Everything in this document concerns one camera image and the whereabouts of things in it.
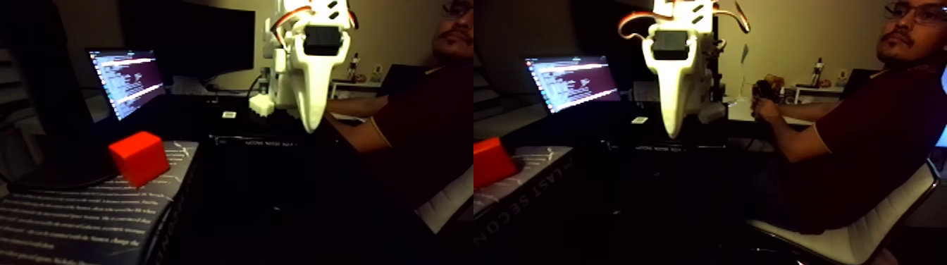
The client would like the red cube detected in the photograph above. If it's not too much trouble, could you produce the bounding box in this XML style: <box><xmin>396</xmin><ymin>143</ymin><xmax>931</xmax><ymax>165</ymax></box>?
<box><xmin>108</xmin><ymin>130</ymin><xmax>171</xmax><ymax>189</ymax></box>

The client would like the person's left hand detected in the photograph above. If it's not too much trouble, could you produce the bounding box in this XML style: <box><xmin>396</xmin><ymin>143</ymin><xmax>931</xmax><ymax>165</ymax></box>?
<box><xmin>755</xmin><ymin>98</ymin><xmax>783</xmax><ymax>123</ymax></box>

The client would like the black box white lettering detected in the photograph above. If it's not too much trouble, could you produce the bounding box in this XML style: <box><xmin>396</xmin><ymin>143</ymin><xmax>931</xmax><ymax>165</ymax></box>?
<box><xmin>209</xmin><ymin>133</ymin><xmax>301</xmax><ymax>147</ymax></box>

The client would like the white paper stack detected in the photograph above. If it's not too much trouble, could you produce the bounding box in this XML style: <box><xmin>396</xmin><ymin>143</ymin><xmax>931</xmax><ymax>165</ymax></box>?
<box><xmin>171</xmin><ymin>74</ymin><xmax>212</xmax><ymax>96</ymax></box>

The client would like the black wide monitor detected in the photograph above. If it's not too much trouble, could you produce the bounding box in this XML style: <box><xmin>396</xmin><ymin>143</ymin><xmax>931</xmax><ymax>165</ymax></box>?
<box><xmin>122</xmin><ymin>0</ymin><xmax>256</xmax><ymax>84</ymax></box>

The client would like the open laptop lit screen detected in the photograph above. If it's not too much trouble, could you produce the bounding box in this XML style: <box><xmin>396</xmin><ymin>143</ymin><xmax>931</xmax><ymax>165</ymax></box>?
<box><xmin>86</xmin><ymin>48</ymin><xmax>168</xmax><ymax>123</ymax></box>

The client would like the black book white text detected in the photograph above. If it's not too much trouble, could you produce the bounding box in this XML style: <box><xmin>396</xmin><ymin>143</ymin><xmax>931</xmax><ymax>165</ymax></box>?
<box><xmin>0</xmin><ymin>140</ymin><xmax>201</xmax><ymax>265</ymax></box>

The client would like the white shelf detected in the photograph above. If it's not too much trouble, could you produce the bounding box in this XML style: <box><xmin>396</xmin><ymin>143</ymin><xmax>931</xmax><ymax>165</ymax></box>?
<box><xmin>793</xmin><ymin>83</ymin><xmax>846</xmax><ymax>104</ymax></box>

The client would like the person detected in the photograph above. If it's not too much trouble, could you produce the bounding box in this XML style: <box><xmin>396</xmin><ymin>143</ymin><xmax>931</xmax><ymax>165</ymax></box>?
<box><xmin>753</xmin><ymin>0</ymin><xmax>947</xmax><ymax>234</ymax></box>

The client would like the white office chair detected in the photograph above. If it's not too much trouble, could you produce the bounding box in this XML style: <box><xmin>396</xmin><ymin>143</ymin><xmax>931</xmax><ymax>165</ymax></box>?
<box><xmin>747</xmin><ymin>159</ymin><xmax>944</xmax><ymax>265</ymax></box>

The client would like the orange white servo cable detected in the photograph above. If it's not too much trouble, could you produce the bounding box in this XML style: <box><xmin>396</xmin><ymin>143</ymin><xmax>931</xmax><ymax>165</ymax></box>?
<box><xmin>268</xmin><ymin>4</ymin><xmax>311</xmax><ymax>45</ymax></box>

